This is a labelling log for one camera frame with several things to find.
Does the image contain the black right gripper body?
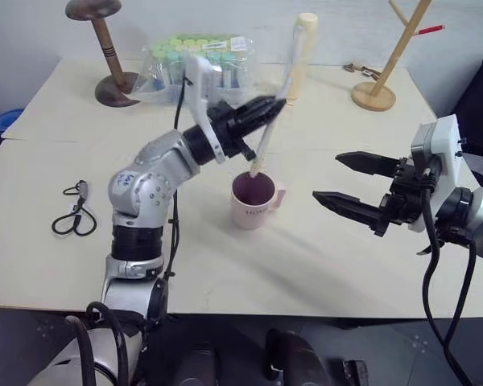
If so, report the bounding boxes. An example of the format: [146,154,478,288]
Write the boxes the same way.
[373,154,432,238]

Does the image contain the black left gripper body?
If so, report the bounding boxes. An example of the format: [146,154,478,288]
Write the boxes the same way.
[207,100,263,162]

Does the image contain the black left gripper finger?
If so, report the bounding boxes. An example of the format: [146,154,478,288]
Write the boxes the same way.
[243,100,287,136]
[237,95,281,121]

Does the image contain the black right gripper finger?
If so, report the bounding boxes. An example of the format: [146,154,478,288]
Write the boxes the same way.
[312,190,387,236]
[335,150,403,177]

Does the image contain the white toothbrush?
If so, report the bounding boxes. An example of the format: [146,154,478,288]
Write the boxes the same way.
[247,22,307,180]

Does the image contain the pink mug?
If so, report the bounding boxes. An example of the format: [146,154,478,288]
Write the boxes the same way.
[229,171,287,231]

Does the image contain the light wooden tree stand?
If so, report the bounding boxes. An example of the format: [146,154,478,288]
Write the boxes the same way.
[350,0,446,113]

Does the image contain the dark wooden hat stand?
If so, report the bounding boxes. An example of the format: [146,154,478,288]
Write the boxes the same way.
[65,0,142,108]

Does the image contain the cream tall tumbler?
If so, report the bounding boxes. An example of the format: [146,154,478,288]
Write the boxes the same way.
[283,12,320,101]

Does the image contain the plastic bag of test tubes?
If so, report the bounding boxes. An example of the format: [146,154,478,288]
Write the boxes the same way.
[130,32,263,107]

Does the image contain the dark rounded shape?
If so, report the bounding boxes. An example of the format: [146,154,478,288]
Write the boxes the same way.
[180,347,219,386]

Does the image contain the blue bowl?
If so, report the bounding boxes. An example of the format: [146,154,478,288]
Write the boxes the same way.
[0,108,25,136]

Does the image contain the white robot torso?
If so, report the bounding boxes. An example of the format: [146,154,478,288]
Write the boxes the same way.
[22,317,146,386]

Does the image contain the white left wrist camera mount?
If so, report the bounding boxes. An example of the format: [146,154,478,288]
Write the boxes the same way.
[184,55,229,164]

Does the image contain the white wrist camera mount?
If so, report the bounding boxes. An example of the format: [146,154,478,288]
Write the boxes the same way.
[408,114,468,233]
[184,55,229,164]

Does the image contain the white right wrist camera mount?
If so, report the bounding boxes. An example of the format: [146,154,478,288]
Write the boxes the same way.
[408,114,468,233]

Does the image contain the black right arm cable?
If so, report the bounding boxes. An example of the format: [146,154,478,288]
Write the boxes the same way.
[416,166,483,386]

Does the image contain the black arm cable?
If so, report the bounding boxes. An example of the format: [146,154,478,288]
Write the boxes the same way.
[416,166,483,386]
[142,78,186,335]

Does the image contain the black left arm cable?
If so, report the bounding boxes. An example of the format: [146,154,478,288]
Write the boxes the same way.
[142,78,186,335]

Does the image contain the black cord with connector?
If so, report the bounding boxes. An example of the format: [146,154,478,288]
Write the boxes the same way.
[51,179,99,238]

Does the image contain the thick black torso cable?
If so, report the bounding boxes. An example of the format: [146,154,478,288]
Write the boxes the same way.
[63,301,148,386]

